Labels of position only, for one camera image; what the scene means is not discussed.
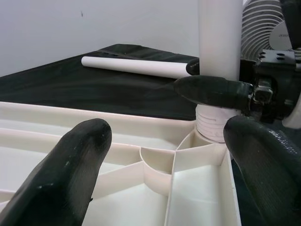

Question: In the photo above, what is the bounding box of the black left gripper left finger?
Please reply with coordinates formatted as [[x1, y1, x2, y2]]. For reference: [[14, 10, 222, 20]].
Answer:
[[0, 118, 112, 226]]

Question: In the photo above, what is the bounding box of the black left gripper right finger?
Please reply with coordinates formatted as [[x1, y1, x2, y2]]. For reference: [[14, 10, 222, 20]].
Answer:
[[223, 116, 301, 226]]

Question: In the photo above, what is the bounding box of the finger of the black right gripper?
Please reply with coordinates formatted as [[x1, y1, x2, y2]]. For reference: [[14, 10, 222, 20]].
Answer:
[[172, 75, 255, 111], [185, 58, 200, 75]]

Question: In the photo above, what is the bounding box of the white plastic table leg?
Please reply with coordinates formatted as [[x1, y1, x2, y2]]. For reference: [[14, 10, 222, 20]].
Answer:
[[80, 56, 194, 80], [196, 0, 243, 144]]

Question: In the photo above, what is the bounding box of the white plastic children tabletop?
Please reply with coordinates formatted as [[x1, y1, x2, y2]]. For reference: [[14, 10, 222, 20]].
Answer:
[[0, 101, 243, 226]]

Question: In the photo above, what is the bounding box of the white pedestal fan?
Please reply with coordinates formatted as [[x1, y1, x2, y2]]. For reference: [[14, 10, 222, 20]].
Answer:
[[240, 0, 295, 61]]

